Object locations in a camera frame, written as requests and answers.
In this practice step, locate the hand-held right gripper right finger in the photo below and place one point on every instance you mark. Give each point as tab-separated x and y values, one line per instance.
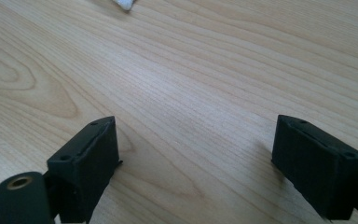
317	168

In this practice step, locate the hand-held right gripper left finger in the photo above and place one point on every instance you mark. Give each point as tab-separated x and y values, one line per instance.
85	174

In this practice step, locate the white towel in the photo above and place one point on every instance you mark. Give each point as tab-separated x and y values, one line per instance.
125	3

